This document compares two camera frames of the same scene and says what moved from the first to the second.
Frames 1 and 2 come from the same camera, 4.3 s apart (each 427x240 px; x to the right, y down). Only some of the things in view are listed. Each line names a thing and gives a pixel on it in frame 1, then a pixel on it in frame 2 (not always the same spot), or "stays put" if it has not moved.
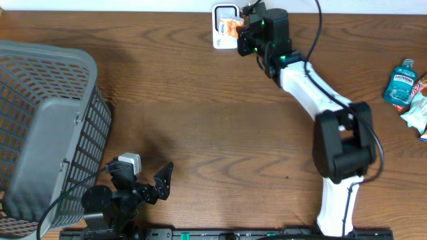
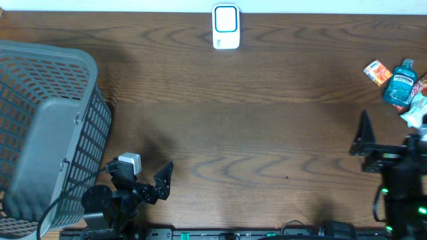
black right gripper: (243, 33) → (391, 155)
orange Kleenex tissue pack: (229, 27) → (377, 73)
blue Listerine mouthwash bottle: (400, 87) stays put
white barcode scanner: (223, 11) stays put
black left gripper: (162, 188) stays put
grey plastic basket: (55, 125) stays put
